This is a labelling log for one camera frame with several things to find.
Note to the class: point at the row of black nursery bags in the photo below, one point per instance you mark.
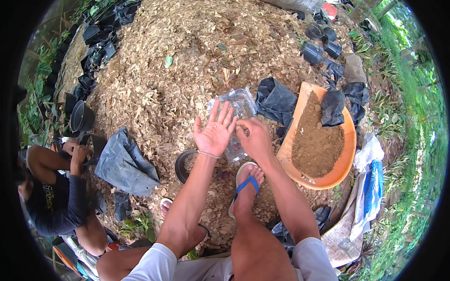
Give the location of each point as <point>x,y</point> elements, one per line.
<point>100,38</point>

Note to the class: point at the person's left hand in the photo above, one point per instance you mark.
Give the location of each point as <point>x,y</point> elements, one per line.
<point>212,135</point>

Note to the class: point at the person's right fingers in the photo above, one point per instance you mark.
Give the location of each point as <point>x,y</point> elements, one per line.
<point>243,130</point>

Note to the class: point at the orange plastic basin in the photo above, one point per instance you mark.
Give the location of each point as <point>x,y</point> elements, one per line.
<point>342,161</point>

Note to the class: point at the crumpled black plastic bag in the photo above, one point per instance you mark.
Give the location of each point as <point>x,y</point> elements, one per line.
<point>321,216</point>

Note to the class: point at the heap of brown soil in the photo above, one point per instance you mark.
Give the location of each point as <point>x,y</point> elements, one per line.
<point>314,147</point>

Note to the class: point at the white and blue sack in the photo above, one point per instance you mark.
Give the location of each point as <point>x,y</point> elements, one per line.
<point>371,182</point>

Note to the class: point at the shallow black round pot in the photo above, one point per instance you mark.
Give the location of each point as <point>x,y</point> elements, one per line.
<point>180,165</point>

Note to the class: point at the small dark plastic bag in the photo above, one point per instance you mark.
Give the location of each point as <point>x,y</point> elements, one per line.
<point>122,207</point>

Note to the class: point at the large black plastic pot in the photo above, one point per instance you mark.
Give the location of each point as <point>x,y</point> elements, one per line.
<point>82,117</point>

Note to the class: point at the person's right hand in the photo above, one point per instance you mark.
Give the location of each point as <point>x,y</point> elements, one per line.
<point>258,140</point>

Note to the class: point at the clear plastic bag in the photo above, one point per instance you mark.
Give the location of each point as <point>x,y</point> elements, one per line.
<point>242,103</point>

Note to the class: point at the person's legs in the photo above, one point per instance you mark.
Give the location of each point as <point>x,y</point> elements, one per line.
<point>258,246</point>

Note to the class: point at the person's body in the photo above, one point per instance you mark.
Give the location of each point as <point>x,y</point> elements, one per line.
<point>154,263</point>

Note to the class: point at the green seedling plant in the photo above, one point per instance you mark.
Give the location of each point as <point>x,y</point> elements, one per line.
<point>139,224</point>

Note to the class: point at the heap of wood shavings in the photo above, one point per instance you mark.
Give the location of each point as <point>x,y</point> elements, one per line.
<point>182,52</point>

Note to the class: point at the green leaf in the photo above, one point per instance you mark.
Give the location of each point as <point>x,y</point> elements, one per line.
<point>168,61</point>

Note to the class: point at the large black nursery bag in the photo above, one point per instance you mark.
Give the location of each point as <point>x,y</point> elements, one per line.
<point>274,100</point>

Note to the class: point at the grey plastic sheet bag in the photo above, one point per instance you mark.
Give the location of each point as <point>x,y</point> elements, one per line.
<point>123,165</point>

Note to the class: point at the grey sack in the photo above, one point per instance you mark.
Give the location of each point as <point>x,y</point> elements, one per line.
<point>295,4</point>

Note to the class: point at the brown flat stone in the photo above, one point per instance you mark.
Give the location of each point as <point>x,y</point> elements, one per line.
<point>354,68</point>

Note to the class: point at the red plastic object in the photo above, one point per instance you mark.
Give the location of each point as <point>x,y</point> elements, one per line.
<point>329,9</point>

